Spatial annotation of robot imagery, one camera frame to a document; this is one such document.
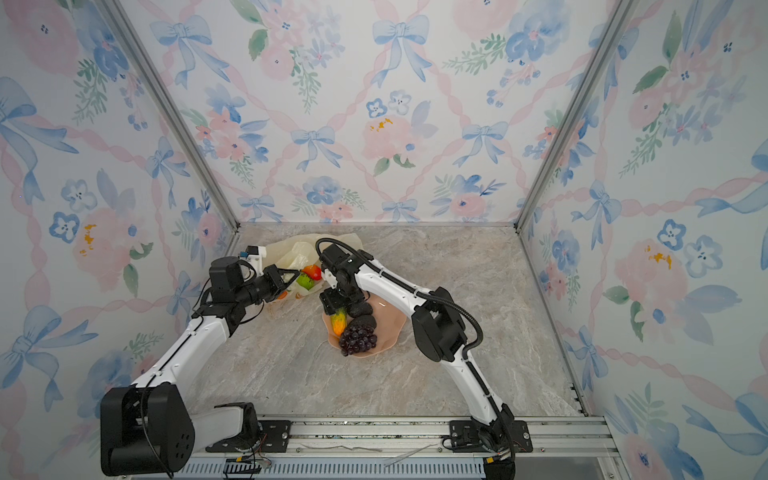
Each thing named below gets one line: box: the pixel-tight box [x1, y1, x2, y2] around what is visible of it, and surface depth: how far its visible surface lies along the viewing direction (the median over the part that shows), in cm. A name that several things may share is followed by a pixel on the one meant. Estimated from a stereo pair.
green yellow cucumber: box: [330, 307, 347, 336], surface depth 88 cm
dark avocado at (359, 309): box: [346, 302, 373, 318], surface depth 92 cm
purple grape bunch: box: [340, 326, 377, 357], surface depth 83 cm
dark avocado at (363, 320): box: [349, 314, 377, 329], surface depth 92 cm
